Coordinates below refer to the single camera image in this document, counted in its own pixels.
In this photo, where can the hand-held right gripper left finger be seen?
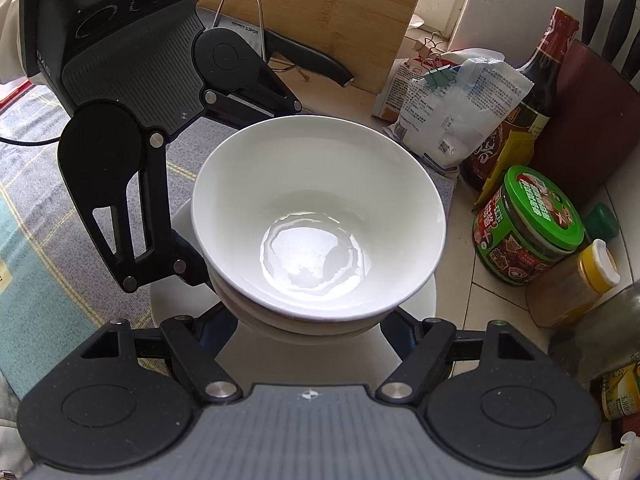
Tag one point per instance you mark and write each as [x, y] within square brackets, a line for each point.
[215, 332]

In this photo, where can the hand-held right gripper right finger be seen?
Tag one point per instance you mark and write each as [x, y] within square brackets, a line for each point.
[400, 332]

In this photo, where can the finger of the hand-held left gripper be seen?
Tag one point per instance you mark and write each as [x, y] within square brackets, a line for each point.
[157, 210]
[260, 90]

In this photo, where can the white fruit-print plate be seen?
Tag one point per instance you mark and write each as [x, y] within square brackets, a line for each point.
[300, 360]

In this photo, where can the wooden cutting board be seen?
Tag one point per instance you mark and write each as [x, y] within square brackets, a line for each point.
[325, 10]

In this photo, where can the grey plaid mat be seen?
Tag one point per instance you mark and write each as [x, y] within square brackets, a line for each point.
[50, 175]

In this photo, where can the orange and white bag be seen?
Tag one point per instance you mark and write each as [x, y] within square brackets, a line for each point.
[395, 90]

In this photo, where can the teal cloth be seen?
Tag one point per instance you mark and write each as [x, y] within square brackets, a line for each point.
[40, 285]

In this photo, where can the green-lid sauce jar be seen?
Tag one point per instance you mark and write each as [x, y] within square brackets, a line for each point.
[530, 240]

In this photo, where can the yellow-cap spice jar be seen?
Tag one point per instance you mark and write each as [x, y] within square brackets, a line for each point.
[565, 290]

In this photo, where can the metal binder clip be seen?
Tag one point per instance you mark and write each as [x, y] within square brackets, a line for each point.
[430, 42]

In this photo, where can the green binder clip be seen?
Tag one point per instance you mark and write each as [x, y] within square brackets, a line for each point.
[442, 77]

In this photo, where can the white blue-print bag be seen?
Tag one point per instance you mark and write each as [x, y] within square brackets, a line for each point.
[450, 125]

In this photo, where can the yellow packet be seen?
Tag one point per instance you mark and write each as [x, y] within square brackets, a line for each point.
[505, 170]

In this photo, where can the clear dark spice bottle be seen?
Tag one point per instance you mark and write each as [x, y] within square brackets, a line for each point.
[600, 330]

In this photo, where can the yellow-label bottle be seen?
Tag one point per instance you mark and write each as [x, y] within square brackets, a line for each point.
[620, 390]

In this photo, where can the green-cap bottle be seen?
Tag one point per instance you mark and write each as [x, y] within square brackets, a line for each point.
[602, 222]

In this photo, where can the dark soy sauce bottle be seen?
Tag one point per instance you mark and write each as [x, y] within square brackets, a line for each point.
[535, 85]

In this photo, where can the dark red knife block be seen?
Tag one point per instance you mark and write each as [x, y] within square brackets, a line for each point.
[590, 125]

